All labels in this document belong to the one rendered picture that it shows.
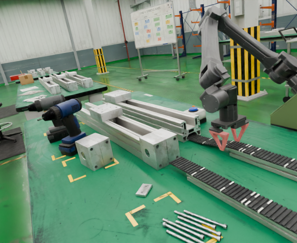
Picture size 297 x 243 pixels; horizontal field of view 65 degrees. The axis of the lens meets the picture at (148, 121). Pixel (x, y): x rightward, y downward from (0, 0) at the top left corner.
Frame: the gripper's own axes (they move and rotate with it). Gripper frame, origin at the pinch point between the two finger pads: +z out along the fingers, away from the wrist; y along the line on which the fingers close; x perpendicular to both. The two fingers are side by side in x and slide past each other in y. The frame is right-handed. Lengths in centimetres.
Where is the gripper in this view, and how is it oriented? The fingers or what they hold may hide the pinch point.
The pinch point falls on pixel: (229, 143)
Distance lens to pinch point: 84.1
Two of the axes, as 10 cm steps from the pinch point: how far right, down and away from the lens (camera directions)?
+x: 5.5, 2.0, -8.1
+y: -8.2, 3.1, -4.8
